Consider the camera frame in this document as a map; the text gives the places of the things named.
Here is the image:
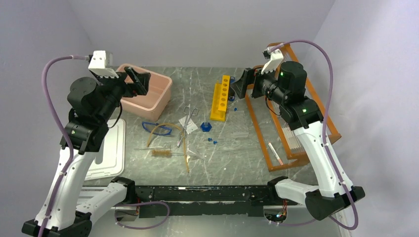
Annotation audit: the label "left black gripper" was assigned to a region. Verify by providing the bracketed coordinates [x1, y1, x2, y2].
[93, 65, 150, 122]

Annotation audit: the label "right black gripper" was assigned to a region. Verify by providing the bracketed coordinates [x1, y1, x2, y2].
[230, 62, 288, 105]

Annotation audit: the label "blue base graduated cylinder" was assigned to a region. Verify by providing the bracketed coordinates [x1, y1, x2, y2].
[200, 119, 212, 132]

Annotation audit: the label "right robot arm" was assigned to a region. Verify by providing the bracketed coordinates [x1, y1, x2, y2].
[231, 61, 365, 220]

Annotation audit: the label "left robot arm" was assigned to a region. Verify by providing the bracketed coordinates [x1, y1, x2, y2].
[22, 66, 151, 237]

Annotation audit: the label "pink plastic bin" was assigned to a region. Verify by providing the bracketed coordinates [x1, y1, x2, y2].
[115, 63, 173, 121]

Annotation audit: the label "yellow test tube rack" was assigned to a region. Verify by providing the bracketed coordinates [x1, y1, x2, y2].
[210, 75, 230, 121]

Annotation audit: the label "clear acrylic tube rack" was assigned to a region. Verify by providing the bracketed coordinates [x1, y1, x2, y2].
[229, 108, 249, 139]

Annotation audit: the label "blue safety glasses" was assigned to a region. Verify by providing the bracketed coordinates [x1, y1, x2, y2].
[141, 121, 172, 136]

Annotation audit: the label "tan rubber tubing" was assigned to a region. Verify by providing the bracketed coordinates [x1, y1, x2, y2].
[146, 123, 190, 173]

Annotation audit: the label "metal forceps scissors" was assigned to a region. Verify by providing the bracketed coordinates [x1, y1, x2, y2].
[177, 105, 199, 148]

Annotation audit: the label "orange wooden shelf rack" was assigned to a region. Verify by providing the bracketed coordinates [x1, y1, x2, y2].
[243, 41, 341, 172]

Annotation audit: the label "white paper packet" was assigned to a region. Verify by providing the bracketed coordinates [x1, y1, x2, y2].
[178, 116, 198, 134]

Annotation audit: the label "brown test tube brush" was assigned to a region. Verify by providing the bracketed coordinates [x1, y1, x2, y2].
[134, 147, 190, 158]

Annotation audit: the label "white orange marker pen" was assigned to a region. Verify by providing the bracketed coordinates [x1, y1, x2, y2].
[268, 142, 284, 165]

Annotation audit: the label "white plastic lid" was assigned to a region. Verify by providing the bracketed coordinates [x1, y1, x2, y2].
[85, 119, 126, 181]

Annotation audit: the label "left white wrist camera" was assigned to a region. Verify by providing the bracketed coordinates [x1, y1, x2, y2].
[88, 50, 119, 79]

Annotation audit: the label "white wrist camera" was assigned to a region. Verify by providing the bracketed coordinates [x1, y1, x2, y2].
[260, 46, 284, 74]
[88, 50, 119, 79]

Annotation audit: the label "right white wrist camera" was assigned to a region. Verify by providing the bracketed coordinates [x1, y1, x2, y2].
[260, 46, 284, 74]

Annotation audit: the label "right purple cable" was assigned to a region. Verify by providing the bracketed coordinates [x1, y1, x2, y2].
[268, 39, 359, 230]

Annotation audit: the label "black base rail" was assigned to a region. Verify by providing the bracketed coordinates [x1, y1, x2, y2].
[118, 185, 297, 218]

